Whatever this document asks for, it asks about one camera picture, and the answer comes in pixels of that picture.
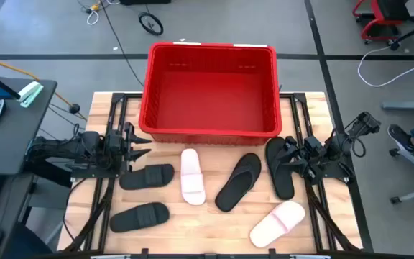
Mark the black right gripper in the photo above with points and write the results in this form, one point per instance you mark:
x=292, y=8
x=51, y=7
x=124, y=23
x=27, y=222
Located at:
x=313, y=154

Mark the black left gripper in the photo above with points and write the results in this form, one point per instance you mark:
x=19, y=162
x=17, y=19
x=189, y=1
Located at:
x=115, y=147

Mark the black flip-flop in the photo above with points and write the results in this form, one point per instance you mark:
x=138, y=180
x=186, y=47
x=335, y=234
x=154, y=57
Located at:
x=237, y=183
x=282, y=183

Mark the black slide sandal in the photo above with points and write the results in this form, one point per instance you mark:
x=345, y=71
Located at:
x=138, y=217
x=146, y=177

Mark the white slide sandal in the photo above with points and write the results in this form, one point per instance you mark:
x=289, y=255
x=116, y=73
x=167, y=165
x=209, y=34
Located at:
x=192, y=180
x=277, y=223

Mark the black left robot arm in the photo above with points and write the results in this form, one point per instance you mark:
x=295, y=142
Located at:
x=56, y=147

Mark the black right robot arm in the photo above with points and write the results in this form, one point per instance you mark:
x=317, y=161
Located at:
x=343, y=144

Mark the red plastic bin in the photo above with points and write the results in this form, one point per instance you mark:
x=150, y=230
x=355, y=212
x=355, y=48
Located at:
x=210, y=100

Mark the black round plug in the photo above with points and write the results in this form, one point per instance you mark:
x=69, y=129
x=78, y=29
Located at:
x=74, y=108

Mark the person's shoe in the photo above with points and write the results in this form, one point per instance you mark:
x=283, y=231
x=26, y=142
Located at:
x=401, y=138

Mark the mint green stapler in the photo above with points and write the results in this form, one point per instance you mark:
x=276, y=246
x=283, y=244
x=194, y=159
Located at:
x=31, y=93

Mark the grey desk foot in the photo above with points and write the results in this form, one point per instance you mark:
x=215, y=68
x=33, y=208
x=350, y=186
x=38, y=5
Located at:
x=408, y=105

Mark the black desk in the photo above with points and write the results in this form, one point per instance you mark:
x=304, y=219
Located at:
x=9, y=144

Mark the black chair base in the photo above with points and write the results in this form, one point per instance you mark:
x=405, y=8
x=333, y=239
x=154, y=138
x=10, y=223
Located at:
x=408, y=36

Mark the red office chair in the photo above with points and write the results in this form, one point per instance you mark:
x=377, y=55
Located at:
x=376, y=11

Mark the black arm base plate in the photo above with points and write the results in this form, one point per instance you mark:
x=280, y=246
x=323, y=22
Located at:
x=336, y=174
x=95, y=173

